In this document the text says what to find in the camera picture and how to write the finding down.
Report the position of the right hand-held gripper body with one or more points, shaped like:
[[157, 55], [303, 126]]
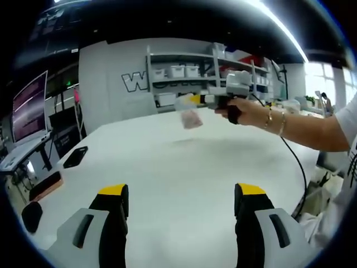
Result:
[[237, 82]]

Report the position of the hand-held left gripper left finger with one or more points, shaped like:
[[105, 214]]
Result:
[[113, 223]]

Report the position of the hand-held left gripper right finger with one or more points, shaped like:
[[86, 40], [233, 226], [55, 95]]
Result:
[[248, 223]]

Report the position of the clear resealable bag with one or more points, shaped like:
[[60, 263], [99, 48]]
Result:
[[191, 118]]

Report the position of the crumpled clear plastic bag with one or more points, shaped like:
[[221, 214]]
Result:
[[291, 105]]

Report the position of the person's right hand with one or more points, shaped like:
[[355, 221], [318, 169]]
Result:
[[248, 113]]

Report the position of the rows of white storage bins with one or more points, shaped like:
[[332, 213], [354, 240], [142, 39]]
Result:
[[178, 71]]

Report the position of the yellow and black tools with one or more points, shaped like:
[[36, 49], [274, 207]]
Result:
[[274, 105]]

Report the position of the grey metal shelving unit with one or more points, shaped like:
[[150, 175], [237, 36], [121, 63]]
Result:
[[181, 57]]

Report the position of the black tripod stand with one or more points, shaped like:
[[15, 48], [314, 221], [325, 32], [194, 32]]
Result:
[[284, 75]]

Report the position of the thin gold bangle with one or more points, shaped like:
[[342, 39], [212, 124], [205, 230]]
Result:
[[283, 124]]

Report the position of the ceiling light strip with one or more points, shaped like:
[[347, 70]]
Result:
[[287, 25]]

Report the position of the black smartphone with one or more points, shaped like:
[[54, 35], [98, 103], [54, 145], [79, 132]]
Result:
[[75, 157]]

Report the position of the black orange-edged device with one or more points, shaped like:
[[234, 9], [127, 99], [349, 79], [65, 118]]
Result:
[[44, 185]]

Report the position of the black rounded object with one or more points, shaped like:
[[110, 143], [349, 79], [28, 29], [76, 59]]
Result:
[[32, 217]]

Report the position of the bright window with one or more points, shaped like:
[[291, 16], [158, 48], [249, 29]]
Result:
[[320, 78]]

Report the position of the black cabinet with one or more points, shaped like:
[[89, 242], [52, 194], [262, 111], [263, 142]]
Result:
[[67, 142]]

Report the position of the grey monitor desk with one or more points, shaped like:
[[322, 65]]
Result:
[[19, 153]]

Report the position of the person's white shirt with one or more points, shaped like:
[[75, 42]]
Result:
[[348, 125]]

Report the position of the pink-topped white stand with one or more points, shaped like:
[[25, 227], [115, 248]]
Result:
[[77, 96]]

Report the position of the curved computer monitor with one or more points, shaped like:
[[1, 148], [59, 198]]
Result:
[[29, 109]]

